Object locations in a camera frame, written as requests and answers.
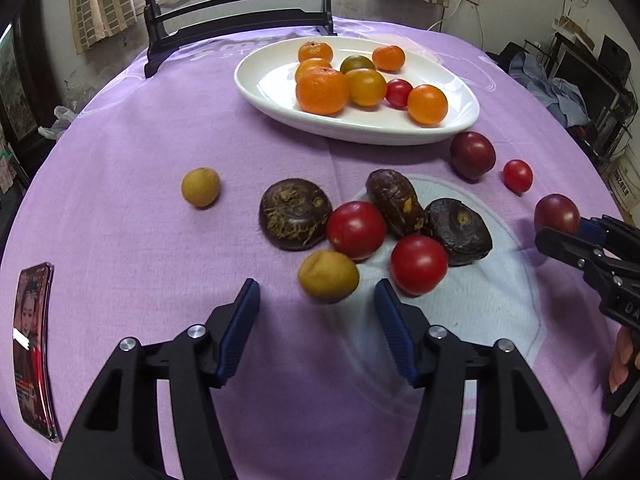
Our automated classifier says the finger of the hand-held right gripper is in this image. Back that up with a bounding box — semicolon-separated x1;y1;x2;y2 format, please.
535;227;609;286
579;214;640;261

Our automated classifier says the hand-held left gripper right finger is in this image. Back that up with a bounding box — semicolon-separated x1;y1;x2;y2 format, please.
374;278;583;480

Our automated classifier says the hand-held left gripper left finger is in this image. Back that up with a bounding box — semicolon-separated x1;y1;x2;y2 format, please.
52;278;262;480

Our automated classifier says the dark red plum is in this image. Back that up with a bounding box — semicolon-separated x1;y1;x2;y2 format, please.
449;131;497;182
533;193;581;236

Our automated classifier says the small yellow longan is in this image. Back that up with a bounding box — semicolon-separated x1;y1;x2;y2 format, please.
181;167;221;209
298;250;361;305

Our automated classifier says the orange tomato plate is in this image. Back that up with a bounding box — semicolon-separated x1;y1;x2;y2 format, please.
407;84;449;127

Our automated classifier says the red cherry tomato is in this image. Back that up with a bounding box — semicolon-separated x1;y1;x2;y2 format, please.
326;200;388;261
390;234;449;297
502;159;534;195
385;78;415;110

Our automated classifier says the yellow-orange tomato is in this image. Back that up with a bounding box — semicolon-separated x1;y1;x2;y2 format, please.
345;68;388;108

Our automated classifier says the large bumpy orange mandarin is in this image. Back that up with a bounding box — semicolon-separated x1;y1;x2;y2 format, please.
295;67;351;115

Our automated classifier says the white oval plate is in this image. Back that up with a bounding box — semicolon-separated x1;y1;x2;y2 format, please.
234;36;481;146

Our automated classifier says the green-orange tomato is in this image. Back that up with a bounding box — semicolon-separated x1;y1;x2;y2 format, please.
340;54;377;75

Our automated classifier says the smooth round orange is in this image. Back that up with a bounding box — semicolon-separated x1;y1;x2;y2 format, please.
294;57;335;83

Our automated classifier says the person's right hand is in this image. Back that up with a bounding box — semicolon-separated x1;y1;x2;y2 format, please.
608;327;640;394

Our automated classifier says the cardboard box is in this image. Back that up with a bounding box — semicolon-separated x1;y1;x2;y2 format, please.
607;152;640;211

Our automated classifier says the dark brown water chestnut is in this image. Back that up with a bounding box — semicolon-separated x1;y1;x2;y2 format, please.
422;197;493;267
258;178;334;252
365;168;427;240

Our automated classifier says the purple tablecloth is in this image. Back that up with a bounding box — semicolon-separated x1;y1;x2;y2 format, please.
0;15;616;480

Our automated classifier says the blue cloth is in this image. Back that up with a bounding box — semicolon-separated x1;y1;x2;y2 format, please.
509;52;591;128

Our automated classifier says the black monitor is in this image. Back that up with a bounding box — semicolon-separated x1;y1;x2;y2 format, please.
552;32;633;131

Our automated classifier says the smartphone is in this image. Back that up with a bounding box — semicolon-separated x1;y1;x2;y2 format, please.
11;261;62;443

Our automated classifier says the white plastic bag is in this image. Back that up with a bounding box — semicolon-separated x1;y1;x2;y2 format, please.
39;105;80;140

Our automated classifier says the dark wooden cabinet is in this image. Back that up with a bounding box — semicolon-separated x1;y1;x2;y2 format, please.
0;0;56;181

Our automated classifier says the white cable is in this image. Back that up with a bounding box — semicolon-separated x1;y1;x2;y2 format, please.
425;0;466;33

